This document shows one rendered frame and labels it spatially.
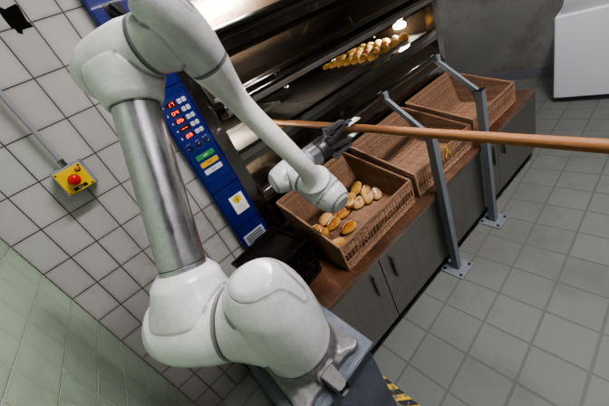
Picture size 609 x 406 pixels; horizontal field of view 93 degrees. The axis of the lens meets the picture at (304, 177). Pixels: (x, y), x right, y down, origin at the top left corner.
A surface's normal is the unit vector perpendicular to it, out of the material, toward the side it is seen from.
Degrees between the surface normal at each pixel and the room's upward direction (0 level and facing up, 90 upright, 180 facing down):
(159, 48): 113
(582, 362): 0
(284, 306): 70
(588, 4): 90
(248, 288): 7
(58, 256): 90
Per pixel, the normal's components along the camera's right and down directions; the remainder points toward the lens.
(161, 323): -0.39, 0.05
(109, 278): 0.57, 0.19
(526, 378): -0.37, -0.81
